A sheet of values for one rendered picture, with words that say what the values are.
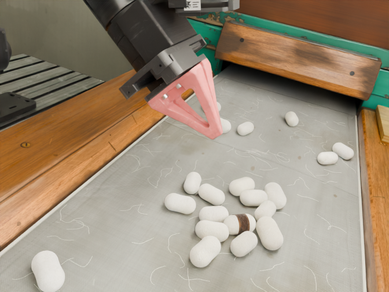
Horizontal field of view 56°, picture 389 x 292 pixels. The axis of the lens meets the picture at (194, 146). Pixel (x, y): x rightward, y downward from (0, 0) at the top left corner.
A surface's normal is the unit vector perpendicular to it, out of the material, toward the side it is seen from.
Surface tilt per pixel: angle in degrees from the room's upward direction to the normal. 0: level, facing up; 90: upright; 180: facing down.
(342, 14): 89
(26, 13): 90
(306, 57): 66
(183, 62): 40
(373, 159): 0
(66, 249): 0
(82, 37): 90
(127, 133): 45
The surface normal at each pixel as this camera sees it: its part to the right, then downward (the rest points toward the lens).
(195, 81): -0.12, 0.67
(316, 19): -0.36, 0.40
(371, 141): 0.17, -0.85
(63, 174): 0.77, -0.38
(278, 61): -0.27, 0.04
